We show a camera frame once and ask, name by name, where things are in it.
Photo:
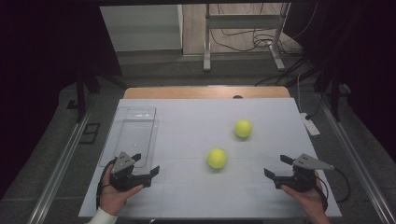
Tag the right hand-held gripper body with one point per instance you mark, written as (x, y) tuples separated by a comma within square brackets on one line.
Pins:
[(299, 180)]

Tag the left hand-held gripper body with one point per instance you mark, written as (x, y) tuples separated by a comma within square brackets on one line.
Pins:
[(124, 179)]

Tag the clear plastic container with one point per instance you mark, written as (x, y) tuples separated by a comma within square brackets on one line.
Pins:
[(137, 133)]

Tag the yellow tennis ball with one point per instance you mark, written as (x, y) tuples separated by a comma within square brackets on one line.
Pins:
[(243, 128), (217, 158)]

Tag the person's left hand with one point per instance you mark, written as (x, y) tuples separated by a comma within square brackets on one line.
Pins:
[(112, 199)]

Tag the person's right hand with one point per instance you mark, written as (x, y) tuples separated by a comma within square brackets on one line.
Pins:
[(311, 200)]

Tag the white power strip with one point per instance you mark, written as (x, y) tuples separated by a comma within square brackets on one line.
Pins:
[(309, 124)]

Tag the white table mat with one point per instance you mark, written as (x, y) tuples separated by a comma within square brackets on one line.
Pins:
[(193, 124)]

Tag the black stand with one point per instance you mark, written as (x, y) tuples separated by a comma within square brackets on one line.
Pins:
[(81, 99), (334, 99)]

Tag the black table grommet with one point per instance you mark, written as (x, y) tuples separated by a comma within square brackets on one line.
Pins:
[(237, 96)]

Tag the wooden table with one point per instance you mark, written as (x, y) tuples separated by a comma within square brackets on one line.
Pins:
[(186, 92)]

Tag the white cabinet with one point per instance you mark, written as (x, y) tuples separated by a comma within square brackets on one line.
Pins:
[(140, 28)]

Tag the white metal stand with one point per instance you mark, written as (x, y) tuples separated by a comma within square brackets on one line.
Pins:
[(207, 37)]

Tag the black floor frame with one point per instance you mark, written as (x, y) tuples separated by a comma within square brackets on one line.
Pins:
[(90, 133)]

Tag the aluminium floor rail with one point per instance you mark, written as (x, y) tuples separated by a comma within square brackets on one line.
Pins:
[(358, 161), (59, 174)]

